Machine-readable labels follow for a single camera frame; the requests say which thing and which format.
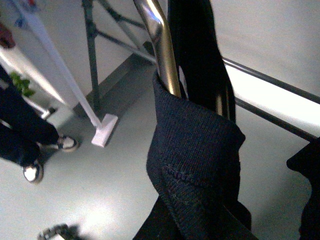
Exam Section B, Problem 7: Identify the black printed t-shirt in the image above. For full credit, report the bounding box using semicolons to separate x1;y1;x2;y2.
135;0;254;240

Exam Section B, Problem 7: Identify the silver metal clothes hanger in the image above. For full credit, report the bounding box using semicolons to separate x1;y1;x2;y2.
133;0;182;98

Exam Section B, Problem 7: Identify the rack crossbar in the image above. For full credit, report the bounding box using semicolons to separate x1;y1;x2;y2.
222;57;320;105
235;97;318;142

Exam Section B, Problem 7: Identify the person in dark trousers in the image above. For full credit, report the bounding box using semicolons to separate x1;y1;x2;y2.
0;68;79;184

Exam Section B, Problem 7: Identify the green plant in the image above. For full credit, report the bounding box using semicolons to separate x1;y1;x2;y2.
9;71;36;98

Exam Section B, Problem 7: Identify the dark object on floor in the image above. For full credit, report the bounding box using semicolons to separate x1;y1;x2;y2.
36;223;81;240

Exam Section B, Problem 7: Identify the upper lower rack crossbar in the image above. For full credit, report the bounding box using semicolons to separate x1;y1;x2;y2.
222;57;320;105

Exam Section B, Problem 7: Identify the black t-shirt right side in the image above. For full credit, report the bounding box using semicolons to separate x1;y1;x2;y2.
286;138;320;240

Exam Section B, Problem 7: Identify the white stand with foot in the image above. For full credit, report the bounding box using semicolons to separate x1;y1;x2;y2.
12;0;118;148

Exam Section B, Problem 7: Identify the dark rack side frame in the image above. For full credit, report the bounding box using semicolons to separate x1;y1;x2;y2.
81;0;155;112

